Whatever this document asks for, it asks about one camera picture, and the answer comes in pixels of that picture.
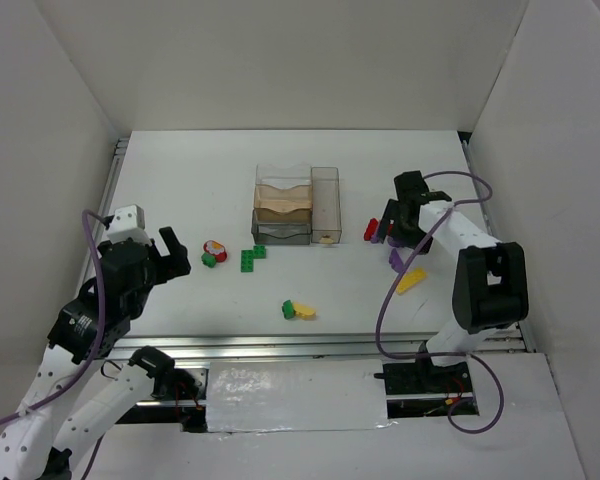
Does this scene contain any purple square lego brick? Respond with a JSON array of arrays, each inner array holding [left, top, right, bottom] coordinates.
[[388, 248, 404, 273]]

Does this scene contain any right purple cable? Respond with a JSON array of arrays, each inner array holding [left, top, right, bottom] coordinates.
[[374, 170, 504, 434]]

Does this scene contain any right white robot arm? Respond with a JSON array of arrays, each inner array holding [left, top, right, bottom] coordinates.
[[372, 171, 529, 373]]

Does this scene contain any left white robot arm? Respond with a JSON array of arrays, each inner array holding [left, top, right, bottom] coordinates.
[[0, 227, 199, 479]]

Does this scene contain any yellow curved lego piece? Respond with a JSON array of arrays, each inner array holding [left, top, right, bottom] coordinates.
[[292, 302, 317, 320]]

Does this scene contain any clear plastic bin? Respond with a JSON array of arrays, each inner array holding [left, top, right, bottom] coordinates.
[[255, 164, 312, 190]]

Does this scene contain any small green lego brick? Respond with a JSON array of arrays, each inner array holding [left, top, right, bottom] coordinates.
[[201, 252, 217, 268]]

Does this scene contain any aluminium table frame rail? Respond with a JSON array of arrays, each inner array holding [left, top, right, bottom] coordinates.
[[79, 130, 537, 355]]

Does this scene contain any green flat lego plate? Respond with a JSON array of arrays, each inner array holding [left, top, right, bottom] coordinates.
[[240, 249, 255, 273]]

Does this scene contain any purple arch lego brick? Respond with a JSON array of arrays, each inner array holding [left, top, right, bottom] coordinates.
[[370, 228, 384, 244]]

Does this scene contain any green round lego piece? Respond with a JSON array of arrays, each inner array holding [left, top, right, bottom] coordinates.
[[281, 300, 296, 320]]

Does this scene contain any red arch lego brick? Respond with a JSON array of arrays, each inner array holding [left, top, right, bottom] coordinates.
[[363, 218, 379, 242]]

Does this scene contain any white tape covered panel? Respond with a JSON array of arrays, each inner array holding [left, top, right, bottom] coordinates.
[[206, 359, 389, 433]]

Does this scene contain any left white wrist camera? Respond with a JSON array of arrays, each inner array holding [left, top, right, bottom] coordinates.
[[106, 204, 151, 245]]

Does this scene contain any yellow flat lego plate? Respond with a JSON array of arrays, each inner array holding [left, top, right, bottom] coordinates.
[[395, 268, 428, 295]]

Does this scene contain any green square lego brick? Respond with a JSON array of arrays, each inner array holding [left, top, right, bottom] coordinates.
[[252, 245, 267, 259]]

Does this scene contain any dark grey plastic bin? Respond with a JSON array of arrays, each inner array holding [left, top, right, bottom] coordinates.
[[251, 209, 311, 246]]

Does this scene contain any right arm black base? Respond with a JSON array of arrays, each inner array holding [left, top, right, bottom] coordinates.
[[373, 360, 473, 400]]

